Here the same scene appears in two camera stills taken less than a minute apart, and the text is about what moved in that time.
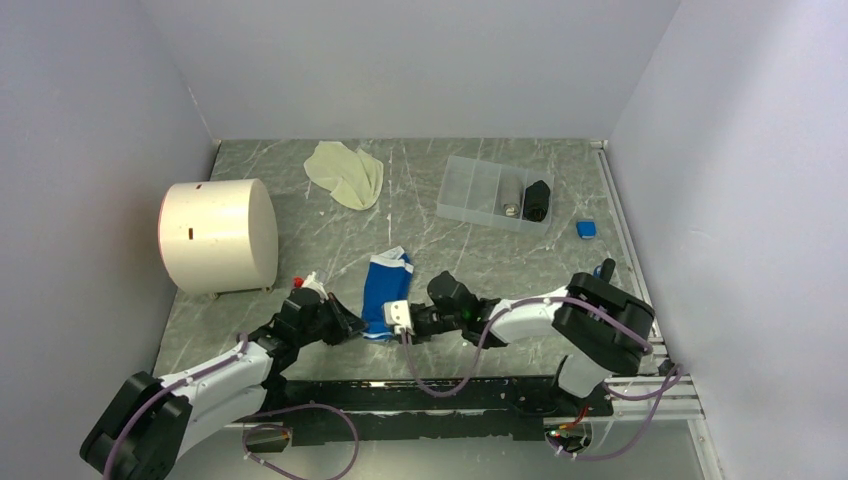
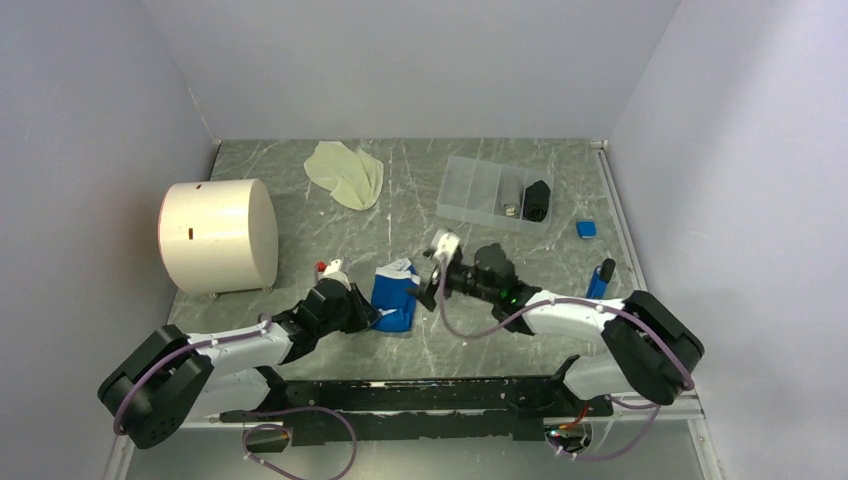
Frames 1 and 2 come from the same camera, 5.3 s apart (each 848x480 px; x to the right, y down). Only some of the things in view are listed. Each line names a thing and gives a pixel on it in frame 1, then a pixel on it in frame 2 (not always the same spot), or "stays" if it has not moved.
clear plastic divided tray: [494, 194] stays
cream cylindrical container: [218, 236] stays
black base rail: [389, 410] stays
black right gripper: [417, 337] → [427, 293]
